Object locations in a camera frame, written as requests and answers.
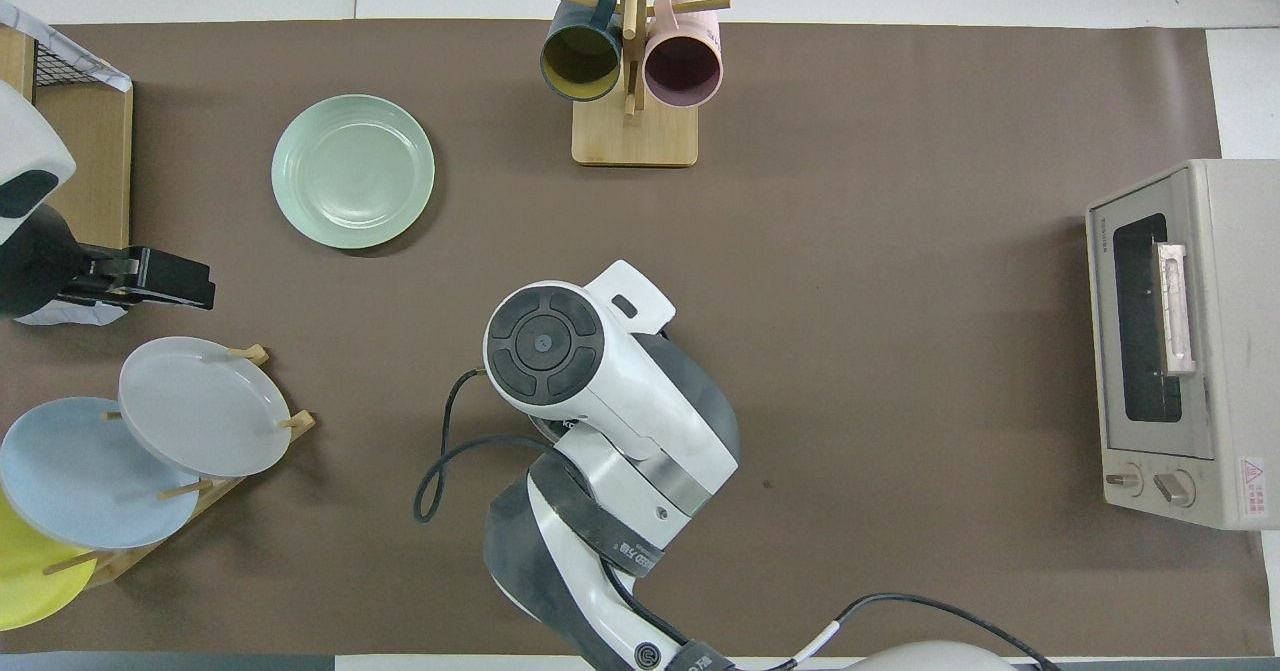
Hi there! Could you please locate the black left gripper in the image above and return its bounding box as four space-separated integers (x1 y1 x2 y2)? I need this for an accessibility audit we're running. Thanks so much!
58 244 217 311

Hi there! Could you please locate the grey plate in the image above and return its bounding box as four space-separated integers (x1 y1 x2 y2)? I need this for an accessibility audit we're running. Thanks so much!
118 336 294 479

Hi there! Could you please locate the pale green plate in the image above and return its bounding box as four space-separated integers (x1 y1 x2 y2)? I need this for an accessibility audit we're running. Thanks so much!
271 94 437 251

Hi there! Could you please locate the wooden plate rack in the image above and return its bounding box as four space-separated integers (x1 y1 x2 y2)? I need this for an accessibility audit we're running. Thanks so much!
40 344 317 592

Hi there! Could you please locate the light blue plate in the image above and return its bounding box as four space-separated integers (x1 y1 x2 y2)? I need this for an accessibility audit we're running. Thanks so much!
0 396 201 551

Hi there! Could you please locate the yellow plate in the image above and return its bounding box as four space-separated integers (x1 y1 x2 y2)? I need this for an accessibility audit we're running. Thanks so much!
0 491 99 632

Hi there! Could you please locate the white cloth piece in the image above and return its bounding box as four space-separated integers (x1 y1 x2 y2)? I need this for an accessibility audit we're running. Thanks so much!
15 301 128 328

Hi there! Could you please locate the white patterned cloth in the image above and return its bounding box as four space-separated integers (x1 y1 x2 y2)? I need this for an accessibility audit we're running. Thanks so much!
0 0 134 93

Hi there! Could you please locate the dark blue mug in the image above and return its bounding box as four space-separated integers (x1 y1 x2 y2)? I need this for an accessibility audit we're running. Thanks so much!
540 0 625 103

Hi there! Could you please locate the wooden mug tree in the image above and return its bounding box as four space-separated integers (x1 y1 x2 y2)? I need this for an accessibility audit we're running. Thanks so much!
537 0 732 168

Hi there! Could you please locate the pink mug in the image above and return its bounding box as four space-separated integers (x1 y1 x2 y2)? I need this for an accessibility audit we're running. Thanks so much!
643 0 724 109

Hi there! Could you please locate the brown table mat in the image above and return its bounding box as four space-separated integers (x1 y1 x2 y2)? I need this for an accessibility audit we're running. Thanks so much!
0 19 1276 658

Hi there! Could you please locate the beige toaster oven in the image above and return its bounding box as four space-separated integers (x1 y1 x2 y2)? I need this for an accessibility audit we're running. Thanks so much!
1085 158 1280 532

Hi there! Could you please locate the wooden crate wire mesh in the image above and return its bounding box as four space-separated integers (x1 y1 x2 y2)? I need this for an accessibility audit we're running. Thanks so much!
0 26 135 252

